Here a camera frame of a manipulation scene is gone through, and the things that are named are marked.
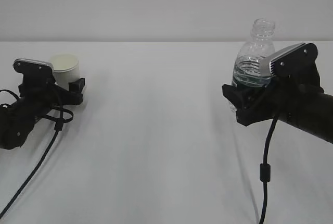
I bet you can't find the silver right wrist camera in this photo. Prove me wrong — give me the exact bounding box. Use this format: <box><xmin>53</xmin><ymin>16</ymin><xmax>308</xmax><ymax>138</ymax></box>
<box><xmin>259</xmin><ymin>43</ymin><xmax>318</xmax><ymax>78</ymax></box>

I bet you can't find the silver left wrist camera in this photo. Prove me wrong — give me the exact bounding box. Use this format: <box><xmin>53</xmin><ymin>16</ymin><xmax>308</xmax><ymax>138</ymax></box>
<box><xmin>13</xmin><ymin>58</ymin><xmax>53</xmax><ymax>79</ymax></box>

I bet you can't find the black camera cable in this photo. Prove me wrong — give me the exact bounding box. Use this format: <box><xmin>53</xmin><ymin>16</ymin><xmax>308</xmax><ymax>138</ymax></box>
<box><xmin>249</xmin><ymin>75</ymin><xmax>292</xmax><ymax>224</ymax></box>
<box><xmin>0</xmin><ymin>78</ymin><xmax>74</xmax><ymax>219</ymax></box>

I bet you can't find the clear green-label water bottle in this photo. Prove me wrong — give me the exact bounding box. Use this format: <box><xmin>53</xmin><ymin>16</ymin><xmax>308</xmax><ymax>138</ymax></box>
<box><xmin>228</xmin><ymin>18</ymin><xmax>276</xmax><ymax>112</ymax></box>

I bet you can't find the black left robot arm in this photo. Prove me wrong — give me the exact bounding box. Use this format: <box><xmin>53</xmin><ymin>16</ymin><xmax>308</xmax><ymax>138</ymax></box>
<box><xmin>1</xmin><ymin>78</ymin><xmax>85</xmax><ymax>150</ymax></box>

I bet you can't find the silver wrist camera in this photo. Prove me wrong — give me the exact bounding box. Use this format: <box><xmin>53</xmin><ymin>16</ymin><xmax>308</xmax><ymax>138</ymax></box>
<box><xmin>259</xmin><ymin>43</ymin><xmax>318</xmax><ymax>78</ymax></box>
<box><xmin>13</xmin><ymin>58</ymin><xmax>53</xmax><ymax>79</ymax></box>

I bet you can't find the black right camera cable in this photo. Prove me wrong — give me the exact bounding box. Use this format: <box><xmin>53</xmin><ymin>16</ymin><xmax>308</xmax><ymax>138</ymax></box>
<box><xmin>249</xmin><ymin>75</ymin><xmax>292</xmax><ymax>224</ymax></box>

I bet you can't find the white paper cup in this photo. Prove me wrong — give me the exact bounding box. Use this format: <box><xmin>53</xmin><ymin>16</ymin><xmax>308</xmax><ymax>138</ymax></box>
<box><xmin>49</xmin><ymin>54</ymin><xmax>80</xmax><ymax>90</ymax></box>

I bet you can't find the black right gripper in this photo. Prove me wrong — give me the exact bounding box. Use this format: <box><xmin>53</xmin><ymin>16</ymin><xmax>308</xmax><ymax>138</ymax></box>
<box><xmin>222</xmin><ymin>64</ymin><xmax>324</xmax><ymax>126</ymax></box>

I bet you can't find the black left camera cable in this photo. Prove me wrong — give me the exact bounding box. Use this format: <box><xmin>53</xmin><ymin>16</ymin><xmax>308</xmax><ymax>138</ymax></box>
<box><xmin>0</xmin><ymin>78</ymin><xmax>74</xmax><ymax>219</ymax></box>

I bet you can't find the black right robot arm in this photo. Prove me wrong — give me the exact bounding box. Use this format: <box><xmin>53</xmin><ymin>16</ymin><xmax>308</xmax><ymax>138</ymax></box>
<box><xmin>222</xmin><ymin>64</ymin><xmax>332</xmax><ymax>143</ymax></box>

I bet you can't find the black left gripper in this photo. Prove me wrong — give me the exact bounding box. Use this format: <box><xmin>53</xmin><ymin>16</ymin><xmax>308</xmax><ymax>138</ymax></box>
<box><xmin>17</xmin><ymin>77</ymin><xmax>85</xmax><ymax>116</ymax></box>

